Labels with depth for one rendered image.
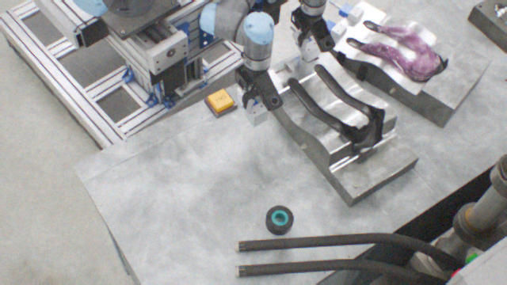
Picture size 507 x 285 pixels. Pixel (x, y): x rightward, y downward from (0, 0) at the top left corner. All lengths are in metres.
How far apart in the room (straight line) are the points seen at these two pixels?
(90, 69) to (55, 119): 0.31
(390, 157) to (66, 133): 1.64
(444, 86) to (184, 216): 0.91
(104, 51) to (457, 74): 1.64
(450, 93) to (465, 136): 0.16
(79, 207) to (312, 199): 1.25
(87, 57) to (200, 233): 1.42
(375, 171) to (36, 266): 1.50
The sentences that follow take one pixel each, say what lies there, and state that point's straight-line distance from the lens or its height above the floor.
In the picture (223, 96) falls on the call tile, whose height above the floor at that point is 0.84.
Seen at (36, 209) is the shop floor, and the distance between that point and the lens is 2.75.
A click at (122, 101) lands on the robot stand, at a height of 0.21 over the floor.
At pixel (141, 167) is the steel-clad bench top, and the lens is 1.82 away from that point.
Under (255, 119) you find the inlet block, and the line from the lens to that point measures 1.72.
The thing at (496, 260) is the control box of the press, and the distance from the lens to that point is 1.05.
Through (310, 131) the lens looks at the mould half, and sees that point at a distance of 1.75.
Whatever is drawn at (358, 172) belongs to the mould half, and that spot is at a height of 0.86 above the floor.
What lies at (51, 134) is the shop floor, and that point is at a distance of 2.93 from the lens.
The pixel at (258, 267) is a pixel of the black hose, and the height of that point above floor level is 0.84.
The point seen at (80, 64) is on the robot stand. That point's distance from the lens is 2.87.
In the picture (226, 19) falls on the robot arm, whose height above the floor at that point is 1.28.
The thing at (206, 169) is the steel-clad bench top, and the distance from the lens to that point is 1.80.
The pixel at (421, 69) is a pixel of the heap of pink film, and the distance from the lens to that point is 2.01.
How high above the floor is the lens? 2.36
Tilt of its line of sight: 58 degrees down
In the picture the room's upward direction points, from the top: 5 degrees clockwise
